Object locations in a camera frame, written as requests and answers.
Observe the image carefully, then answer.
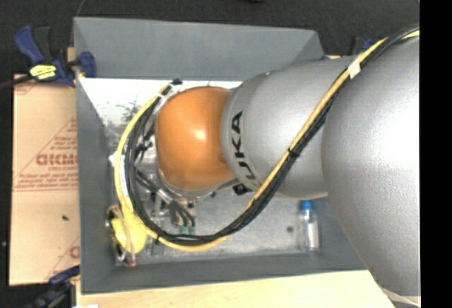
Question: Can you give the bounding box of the yellow rounded object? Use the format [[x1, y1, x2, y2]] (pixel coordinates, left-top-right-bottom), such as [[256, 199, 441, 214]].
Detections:
[[105, 205, 148, 268]]

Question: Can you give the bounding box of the brown cardboard board, red print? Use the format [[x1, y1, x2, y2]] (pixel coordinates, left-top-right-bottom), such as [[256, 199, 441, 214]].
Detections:
[[8, 74, 82, 287]]

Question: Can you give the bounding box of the clear plastic bottle, blue cap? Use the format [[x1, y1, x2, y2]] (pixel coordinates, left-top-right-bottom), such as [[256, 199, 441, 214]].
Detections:
[[299, 199, 321, 252]]

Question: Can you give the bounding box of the grey metal bin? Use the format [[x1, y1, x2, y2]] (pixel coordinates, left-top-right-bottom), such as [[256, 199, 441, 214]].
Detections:
[[71, 16, 376, 294]]

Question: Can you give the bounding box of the black cylinder on white bracket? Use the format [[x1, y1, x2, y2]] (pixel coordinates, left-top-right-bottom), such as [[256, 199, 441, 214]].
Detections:
[[231, 182, 255, 196]]

